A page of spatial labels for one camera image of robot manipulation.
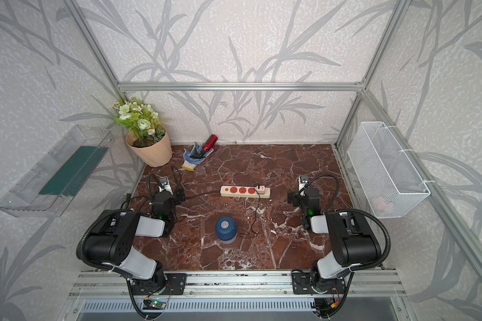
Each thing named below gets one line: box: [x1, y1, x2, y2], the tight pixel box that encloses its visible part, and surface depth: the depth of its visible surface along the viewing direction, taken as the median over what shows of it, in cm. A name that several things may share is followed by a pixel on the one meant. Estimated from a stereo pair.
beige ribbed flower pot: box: [125, 130, 173, 168], surface depth 103 cm
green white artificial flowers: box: [110, 96, 167, 143], surface depth 96 cm
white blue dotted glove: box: [182, 141, 215, 172], surface depth 114 cm
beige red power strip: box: [220, 185, 271, 199], surface depth 99 cm
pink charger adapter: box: [255, 185, 266, 195], surface depth 95 cm
